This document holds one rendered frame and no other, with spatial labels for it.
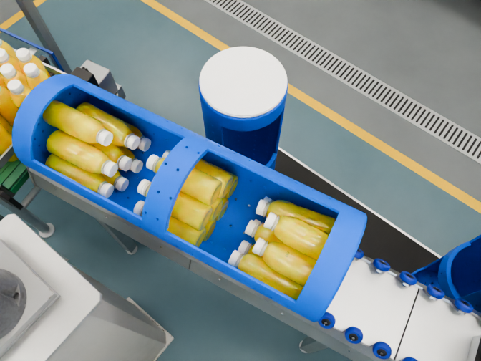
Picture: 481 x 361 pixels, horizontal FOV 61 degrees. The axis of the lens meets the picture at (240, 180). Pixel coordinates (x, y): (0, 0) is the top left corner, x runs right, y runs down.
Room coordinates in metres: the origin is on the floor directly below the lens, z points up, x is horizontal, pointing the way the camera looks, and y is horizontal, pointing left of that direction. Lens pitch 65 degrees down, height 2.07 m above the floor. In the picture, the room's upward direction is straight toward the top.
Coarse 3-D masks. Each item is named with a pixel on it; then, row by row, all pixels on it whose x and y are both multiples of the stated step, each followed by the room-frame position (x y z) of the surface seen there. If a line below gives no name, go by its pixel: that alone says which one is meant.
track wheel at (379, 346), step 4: (376, 344) 0.06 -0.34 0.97; (380, 344) 0.06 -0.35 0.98; (384, 344) 0.06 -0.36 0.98; (376, 348) 0.06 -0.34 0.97; (380, 348) 0.05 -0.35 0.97; (384, 348) 0.05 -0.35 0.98; (388, 348) 0.05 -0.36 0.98; (376, 352) 0.05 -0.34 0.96; (380, 352) 0.05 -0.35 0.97; (384, 352) 0.05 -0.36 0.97; (388, 352) 0.05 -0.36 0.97; (376, 356) 0.04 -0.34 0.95; (380, 356) 0.04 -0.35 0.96; (384, 356) 0.04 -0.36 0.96; (388, 356) 0.04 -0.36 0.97
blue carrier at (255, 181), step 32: (32, 96) 0.62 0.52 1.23; (64, 96) 0.69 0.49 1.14; (96, 96) 0.64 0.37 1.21; (32, 128) 0.54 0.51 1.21; (160, 128) 0.63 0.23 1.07; (32, 160) 0.49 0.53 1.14; (192, 160) 0.44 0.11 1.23; (224, 160) 0.53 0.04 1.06; (128, 192) 0.48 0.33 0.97; (160, 192) 0.37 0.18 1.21; (256, 192) 0.46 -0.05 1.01; (288, 192) 0.44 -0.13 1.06; (320, 192) 0.39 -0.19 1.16; (160, 224) 0.31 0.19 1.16; (224, 224) 0.38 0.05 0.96; (352, 224) 0.29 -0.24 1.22; (224, 256) 0.28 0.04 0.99; (320, 256) 0.22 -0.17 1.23; (352, 256) 0.22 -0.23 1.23; (256, 288) 0.18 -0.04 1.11; (320, 288) 0.16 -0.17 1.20
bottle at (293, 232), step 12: (276, 216) 0.33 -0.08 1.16; (288, 216) 0.33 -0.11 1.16; (276, 228) 0.30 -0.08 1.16; (288, 228) 0.30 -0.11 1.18; (300, 228) 0.30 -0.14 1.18; (312, 228) 0.30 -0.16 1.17; (288, 240) 0.27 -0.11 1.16; (300, 240) 0.27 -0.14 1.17; (312, 240) 0.27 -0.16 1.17; (324, 240) 0.27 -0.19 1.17; (312, 252) 0.25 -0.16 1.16
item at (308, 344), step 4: (304, 340) 0.13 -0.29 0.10; (308, 340) 0.12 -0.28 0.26; (312, 340) 0.11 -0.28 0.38; (300, 344) 0.12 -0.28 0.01; (304, 344) 0.11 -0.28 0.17; (308, 344) 0.10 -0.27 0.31; (312, 344) 0.10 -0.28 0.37; (316, 344) 0.10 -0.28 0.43; (320, 344) 0.09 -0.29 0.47; (300, 348) 0.10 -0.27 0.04; (304, 348) 0.10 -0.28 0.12; (308, 348) 0.09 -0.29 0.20; (312, 348) 0.09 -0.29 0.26; (316, 348) 0.09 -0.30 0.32; (320, 348) 0.09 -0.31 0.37; (324, 348) 0.08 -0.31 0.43; (304, 352) 0.09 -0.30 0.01; (308, 352) 0.08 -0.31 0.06
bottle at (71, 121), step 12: (48, 108) 0.63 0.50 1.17; (60, 108) 0.63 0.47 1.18; (72, 108) 0.63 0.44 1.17; (48, 120) 0.60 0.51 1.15; (60, 120) 0.59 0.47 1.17; (72, 120) 0.59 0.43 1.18; (84, 120) 0.59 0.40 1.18; (96, 120) 0.59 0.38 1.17; (72, 132) 0.56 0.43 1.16; (84, 132) 0.56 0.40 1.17; (96, 132) 0.56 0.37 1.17
